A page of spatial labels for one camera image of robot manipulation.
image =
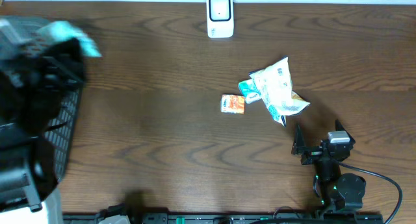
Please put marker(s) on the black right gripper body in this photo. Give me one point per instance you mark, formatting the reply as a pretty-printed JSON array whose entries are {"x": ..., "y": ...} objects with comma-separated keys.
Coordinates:
[{"x": 311, "y": 156}]

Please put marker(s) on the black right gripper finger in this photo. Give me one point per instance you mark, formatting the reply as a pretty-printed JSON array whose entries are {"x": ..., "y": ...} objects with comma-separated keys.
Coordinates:
[
  {"x": 299, "y": 143},
  {"x": 340, "y": 128}
]

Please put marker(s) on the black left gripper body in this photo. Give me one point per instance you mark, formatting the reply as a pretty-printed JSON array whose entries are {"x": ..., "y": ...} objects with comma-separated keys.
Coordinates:
[{"x": 60, "y": 69}]

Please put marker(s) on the teal wet wipes pack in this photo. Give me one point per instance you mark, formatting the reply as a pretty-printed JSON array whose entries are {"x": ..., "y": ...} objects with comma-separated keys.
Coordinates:
[{"x": 61, "y": 31}]

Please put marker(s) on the yellow white snack bag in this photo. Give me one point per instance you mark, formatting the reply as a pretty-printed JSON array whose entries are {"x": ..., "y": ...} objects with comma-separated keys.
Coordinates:
[{"x": 275, "y": 86}]

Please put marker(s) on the green Kleenex tissue pack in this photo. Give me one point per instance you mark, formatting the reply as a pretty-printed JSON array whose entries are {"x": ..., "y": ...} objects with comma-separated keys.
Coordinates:
[{"x": 249, "y": 90}]

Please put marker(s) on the orange Kleenex tissue pack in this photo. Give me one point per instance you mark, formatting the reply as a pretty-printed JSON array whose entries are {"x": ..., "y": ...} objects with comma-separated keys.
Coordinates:
[{"x": 232, "y": 104}]

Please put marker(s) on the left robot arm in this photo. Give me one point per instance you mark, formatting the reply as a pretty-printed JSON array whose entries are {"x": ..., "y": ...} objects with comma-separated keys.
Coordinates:
[{"x": 29, "y": 186}]

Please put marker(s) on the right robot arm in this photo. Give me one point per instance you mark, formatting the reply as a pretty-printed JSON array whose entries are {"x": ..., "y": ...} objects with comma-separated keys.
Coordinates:
[{"x": 340, "y": 193}]

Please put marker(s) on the white barcode scanner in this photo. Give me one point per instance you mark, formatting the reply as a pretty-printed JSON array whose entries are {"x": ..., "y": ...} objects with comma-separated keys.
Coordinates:
[{"x": 220, "y": 18}]

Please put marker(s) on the grey plastic mesh basket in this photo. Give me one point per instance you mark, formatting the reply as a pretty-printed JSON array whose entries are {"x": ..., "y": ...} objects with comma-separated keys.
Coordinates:
[{"x": 61, "y": 138}]

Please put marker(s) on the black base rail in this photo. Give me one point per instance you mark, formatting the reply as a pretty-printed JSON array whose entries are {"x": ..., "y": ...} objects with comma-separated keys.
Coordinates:
[{"x": 285, "y": 214}]

